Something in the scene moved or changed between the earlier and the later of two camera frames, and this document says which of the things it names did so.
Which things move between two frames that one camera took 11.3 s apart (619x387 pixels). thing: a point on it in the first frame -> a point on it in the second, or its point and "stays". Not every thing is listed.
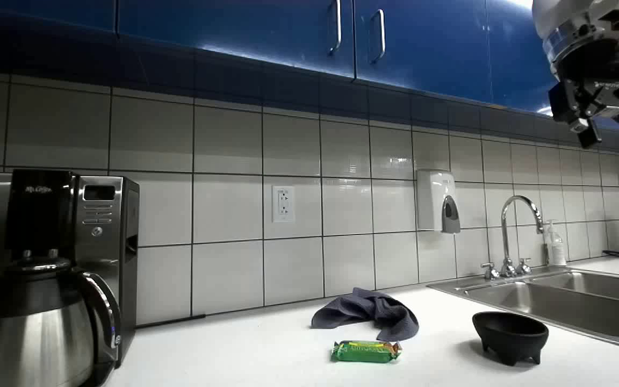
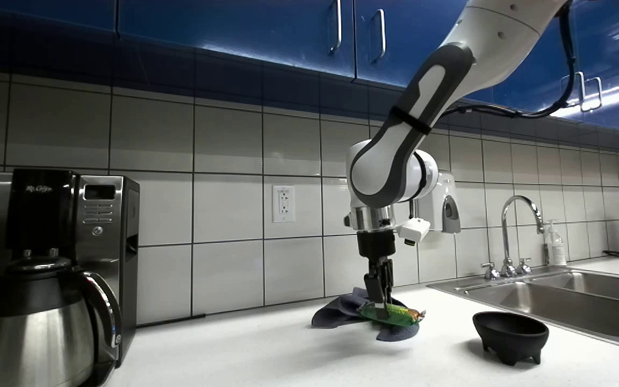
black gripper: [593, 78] -> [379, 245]
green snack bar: [365, 351] -> [393, 313]
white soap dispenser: [445, 208] stays
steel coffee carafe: [49, 323] stays
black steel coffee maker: [84, 220] stays
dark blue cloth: [393, 319] stays
